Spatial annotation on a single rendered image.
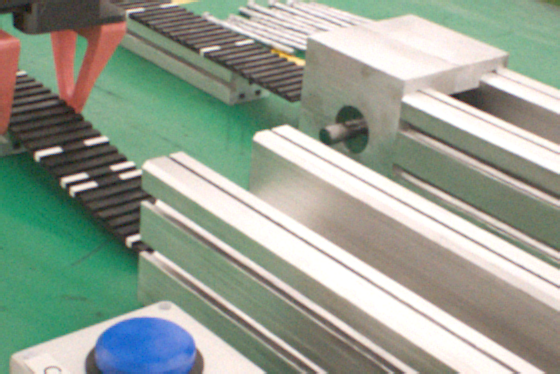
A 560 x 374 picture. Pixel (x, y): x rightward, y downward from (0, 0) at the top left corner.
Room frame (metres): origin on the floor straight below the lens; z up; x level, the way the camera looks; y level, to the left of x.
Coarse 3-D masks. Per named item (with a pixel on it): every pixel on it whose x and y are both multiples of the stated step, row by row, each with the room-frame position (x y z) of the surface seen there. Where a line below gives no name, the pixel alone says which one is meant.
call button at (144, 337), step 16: (128, 320) 0.41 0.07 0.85; (144, 320) 0.42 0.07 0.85; (160, 320) 0.42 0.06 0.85; (112, 336) 0.40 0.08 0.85; (128, 336) 0.40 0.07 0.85; (144, 336) 0.40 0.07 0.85; (160, 336) 0.40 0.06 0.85; (176, 336) 0.41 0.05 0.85; (192, 336) 0.41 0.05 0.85; (96, 352) 0.39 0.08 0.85; (112, 352) 0.39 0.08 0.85; (128, 352) 0.39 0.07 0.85; (144, 352) 0.39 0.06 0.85; (160, 352) 0.39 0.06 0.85; (176, 352) 0.39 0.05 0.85; (192, 352) 0.40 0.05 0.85; (112, 368) 0.38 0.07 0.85; (128, 368) 0.38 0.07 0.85; (144, 368) 0.38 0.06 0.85; (160, 368) 0.38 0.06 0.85; (176, 368) 0.39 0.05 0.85
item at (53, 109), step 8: (40, 104) 0.72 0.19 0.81; (48, 104) 0.72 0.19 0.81; (56, 104) 0.73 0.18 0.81; (64, 104) 0.73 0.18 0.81; (16, 112) 0.71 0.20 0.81; (24, 112) 0.71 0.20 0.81; (32, 112) 0.71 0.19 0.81; (40, 112) 0.71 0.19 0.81; (48, 112) 0.71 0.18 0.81; (56, 112) 0.72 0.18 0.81; (64, 112) 0.72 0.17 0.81; (72, 112) 0.72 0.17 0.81; (16, 120) 0.70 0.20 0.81; (24, 120) 0.70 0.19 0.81; (32, 120) 0.70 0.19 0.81; (40, 120) 0.71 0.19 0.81; (8, 128) 0.69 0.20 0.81
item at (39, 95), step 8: (40, 88) 0.74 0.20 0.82; (48, 88) 0.75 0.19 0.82; (16, 96) 0.73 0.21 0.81; (24, 96) 0.73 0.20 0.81; (32, 96) 0.73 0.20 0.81; (40, 96) 0.73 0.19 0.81; (48, 96) 0.73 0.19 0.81; (56, 96) 0.74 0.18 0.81; (16, 104) 0.72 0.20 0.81; (24, 104) 0.72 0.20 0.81; (32, 104) 0.72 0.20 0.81
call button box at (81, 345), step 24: (144, 312) 0.44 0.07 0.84; (168, 312) 0.44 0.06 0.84; (72, 336) 0.42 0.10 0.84; (96, 336) 0.42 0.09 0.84; (216, 336) 0.43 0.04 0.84; (24, 360) 0.40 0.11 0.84; (48, 360) 0.40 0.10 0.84; (72, 360) 0.40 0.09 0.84; (216, 360) 0.41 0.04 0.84; (240, 360) 0.41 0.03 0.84
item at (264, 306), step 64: (192, 192) 0.52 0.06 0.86; (256, 192) 0.59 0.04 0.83; (320, 192) 0.55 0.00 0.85; (384, 192) 0.54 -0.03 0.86; (192, 256) 0.51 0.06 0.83; (256, 256) 0.48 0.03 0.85; (320, 256) 0.46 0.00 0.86; (384, 256) 0.52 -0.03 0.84; (448, 256) 0.49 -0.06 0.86; (512, 256) 0.48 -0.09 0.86; (256, 320) 0.47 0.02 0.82; (320, 320) 0.45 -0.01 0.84; (384, 320) 0.42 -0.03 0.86; (448, 320) 0.42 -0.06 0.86; (512, 320) 0.46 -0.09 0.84
